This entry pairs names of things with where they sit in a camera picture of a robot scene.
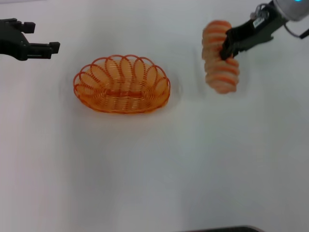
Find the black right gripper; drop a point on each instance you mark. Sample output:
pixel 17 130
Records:
pixel 256 33

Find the orange white striped bread loaf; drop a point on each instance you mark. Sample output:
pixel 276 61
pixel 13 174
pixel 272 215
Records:
pixel 222 75

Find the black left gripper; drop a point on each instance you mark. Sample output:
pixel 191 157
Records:
pixel 10 43

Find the silver metal connector plug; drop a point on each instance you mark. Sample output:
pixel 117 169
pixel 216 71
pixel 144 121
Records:
pixel 259 12

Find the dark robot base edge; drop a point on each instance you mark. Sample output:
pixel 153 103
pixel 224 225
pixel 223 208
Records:
pixel 227 229

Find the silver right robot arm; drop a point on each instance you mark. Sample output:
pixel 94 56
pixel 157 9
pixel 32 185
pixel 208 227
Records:
pixel 292 9

